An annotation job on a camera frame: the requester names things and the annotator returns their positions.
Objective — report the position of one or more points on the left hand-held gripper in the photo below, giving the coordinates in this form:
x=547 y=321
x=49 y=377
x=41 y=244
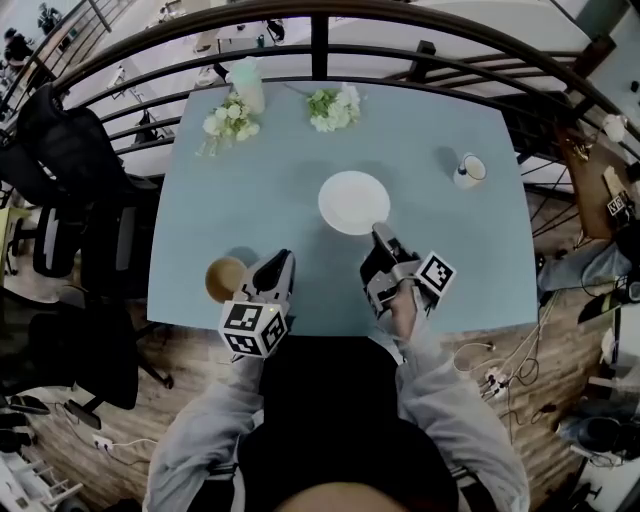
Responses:
x=250 y=327

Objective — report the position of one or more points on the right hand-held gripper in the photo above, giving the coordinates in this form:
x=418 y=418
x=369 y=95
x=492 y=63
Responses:
x=435 y=277

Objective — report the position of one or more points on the white round plate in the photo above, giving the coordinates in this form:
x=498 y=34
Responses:
x=352 y=200

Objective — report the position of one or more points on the brown bowl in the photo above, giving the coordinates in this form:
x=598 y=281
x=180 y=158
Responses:
x=222 y=280

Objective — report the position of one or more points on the small white cup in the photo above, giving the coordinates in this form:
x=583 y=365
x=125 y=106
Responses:
x=470 y=172

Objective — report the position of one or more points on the person's left forearm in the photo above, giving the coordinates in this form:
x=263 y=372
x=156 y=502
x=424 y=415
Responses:
x=200 y=425

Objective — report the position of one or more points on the person's right forearm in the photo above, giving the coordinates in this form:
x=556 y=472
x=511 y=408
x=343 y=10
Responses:
x=450 y=400

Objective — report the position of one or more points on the person's upper body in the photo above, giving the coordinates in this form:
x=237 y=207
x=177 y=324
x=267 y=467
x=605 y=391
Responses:
x=330 y=400

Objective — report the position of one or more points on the white flower bouquet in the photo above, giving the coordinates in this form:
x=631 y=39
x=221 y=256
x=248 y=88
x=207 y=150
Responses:
x=230 y=120
x=332 y=112

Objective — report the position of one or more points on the white power strip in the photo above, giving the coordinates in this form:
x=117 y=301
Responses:
x=495 y=382
x=102 y=442

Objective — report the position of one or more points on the tall white tumbler green lid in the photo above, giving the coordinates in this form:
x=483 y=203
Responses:
x=248 y=87

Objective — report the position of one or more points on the black mesh office chair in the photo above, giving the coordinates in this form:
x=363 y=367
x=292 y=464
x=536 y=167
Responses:
x=12 y=170
x=90 y=350
x=75 y=145

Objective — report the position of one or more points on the grey-blue cloth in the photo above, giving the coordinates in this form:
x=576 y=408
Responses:
x=585 y=267

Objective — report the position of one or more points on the light blue table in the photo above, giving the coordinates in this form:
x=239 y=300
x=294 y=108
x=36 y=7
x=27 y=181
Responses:
x=320 y=50

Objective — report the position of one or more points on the brown wooden side table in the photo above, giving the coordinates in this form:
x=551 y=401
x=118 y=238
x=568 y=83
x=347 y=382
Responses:
x=595 y=200

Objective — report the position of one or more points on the gold metal ornament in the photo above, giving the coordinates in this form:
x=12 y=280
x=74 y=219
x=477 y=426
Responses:
x=580 y=150

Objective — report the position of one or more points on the green and black bag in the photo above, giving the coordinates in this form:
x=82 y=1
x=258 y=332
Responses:
x=605 y=305

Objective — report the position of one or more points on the spare hand-held gripper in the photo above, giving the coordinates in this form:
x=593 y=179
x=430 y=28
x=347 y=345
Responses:
x=617 y=205

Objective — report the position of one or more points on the white globe lamp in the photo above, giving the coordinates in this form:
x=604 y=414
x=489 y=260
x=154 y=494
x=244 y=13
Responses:
x=615 y=127

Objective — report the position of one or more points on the yellow-green table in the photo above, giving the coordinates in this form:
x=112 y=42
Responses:
x=10 y=240

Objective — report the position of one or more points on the white rack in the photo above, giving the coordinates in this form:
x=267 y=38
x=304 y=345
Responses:
x=30 y=485

